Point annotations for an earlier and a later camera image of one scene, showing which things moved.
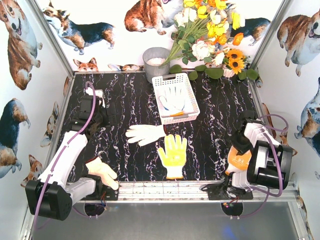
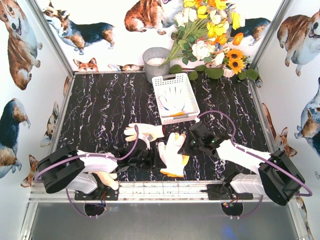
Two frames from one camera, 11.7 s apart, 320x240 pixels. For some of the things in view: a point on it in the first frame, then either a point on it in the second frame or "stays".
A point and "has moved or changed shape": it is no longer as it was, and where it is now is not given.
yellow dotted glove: (174, 156) has moved or changed shape
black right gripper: (247, 116) to (190, 141)
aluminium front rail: (192, 191) stays
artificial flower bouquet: (205, 30) stays
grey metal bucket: (153, 58) stays
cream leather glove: (108, 175) stays
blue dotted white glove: (174, 101) stays
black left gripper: (106, 113) to (153, 158)
